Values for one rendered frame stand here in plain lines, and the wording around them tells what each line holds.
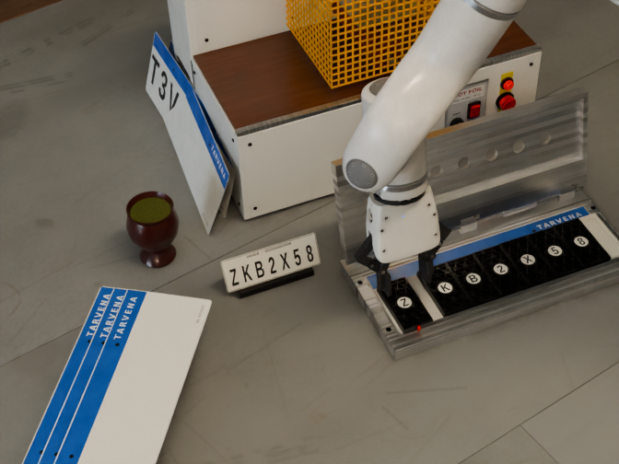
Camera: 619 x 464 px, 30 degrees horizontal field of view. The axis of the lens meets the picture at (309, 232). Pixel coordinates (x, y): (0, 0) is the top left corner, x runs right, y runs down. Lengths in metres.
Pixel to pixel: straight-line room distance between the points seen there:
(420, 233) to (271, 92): 0.39
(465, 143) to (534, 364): 0.36
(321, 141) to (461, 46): 0.50
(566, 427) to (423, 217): 0.36
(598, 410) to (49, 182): 1.01
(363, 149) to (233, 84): 0.48
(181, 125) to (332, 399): 0.63
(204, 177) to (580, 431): 0.75
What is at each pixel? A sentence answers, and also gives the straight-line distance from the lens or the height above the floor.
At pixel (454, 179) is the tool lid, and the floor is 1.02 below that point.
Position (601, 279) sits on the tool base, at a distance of 1.87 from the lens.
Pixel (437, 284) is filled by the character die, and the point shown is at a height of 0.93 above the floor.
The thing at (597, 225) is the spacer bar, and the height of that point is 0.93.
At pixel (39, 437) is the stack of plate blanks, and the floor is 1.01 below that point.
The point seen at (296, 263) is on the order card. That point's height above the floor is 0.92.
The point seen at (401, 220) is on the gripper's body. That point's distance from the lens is 1.64.
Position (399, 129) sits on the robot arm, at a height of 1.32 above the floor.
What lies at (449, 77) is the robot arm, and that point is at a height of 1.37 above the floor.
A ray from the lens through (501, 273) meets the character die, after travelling 1.83.
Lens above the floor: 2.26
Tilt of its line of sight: 45 degrees down
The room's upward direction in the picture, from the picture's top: 2 degrees counter-clockwise
